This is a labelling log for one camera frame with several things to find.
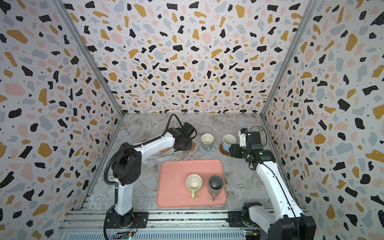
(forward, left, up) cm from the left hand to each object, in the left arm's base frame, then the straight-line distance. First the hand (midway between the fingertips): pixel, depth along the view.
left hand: (188, 144), depth 93 cm
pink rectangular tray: (-25, +8, -8) cm, 28 cm away
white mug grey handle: (+6, -12, -4) cm, 14 cm away
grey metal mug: (-24, -15, -6) cm, 29 cm away
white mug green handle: (-21, -4, -6) cm, 23 cm away
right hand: (-8, -25, +11) cm, 28 cm away
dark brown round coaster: (0, -23, -9) cm, 24 cm away
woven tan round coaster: (-18, +8, +23) cm, 31 cm away
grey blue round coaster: (0, -9, -9) cm, 13 cm away
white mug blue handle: (+4, -26, -1) cm, 26 cm away
